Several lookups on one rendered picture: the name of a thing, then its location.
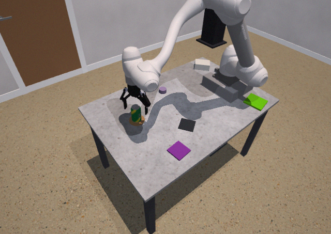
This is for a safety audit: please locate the green and yellow drink can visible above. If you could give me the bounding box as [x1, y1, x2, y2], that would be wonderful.
[131, 104, 142, 122]

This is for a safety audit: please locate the flat green rectangular block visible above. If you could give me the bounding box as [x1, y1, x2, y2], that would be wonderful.
[243, 93, 268, 111]

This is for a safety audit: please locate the purple square block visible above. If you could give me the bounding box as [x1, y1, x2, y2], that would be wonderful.
[167, 141, 191, 161]

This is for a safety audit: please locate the tan round disc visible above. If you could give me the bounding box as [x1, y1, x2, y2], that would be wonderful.
[129, 115, 145, 126]

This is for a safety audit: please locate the dark purple cylinder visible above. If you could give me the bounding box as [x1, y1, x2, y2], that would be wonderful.
[159, 87, 167, 94]

